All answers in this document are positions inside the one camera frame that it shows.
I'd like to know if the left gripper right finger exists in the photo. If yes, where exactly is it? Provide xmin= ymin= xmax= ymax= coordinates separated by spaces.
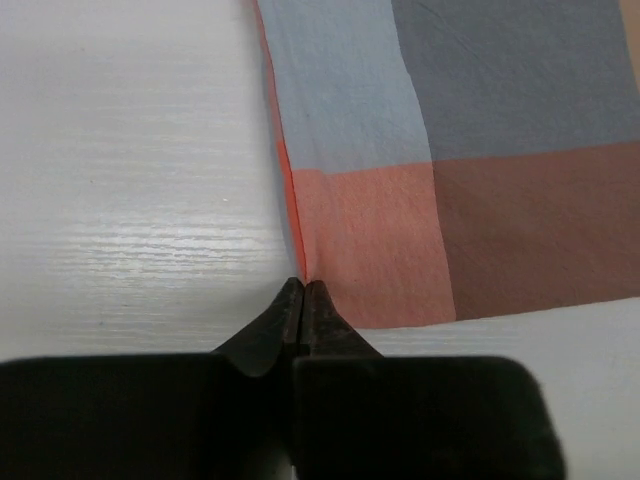
xmin=298 ymin=281 xmax=381 ymax=358

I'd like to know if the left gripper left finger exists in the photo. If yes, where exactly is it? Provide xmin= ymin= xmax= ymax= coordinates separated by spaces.
xmin=213 ymin=277 xmax=304 ymax=378

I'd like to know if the checkered orange blue cloth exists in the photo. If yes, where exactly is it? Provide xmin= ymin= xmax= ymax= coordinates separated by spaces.
xmin=255 ymin=1 xmax=639 ymax=328

